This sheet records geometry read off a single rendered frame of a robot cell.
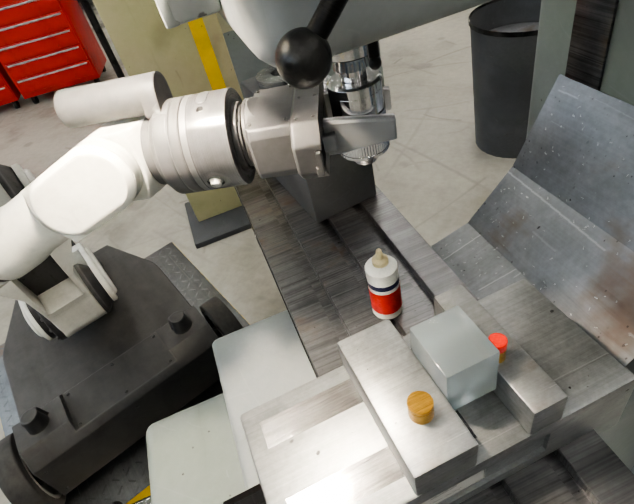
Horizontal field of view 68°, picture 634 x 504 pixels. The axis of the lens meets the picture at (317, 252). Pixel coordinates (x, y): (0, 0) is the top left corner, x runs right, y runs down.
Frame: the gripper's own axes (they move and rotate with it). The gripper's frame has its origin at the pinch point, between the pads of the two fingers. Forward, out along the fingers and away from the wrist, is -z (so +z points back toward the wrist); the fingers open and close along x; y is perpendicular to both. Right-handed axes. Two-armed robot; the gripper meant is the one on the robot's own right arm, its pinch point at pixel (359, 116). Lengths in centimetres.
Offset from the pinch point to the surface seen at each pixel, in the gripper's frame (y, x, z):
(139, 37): 29, 152, 84
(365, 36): -10.0, -9.6, -1.3
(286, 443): 22.4, -18.8, 10.8
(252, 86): 10.8, 38.0, 18.1
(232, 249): 123, 126, 73
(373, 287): 23.2, 0.6, 1.3
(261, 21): -12.5, -11.5, 4.2
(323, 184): 22.5, 23.2, 7.8
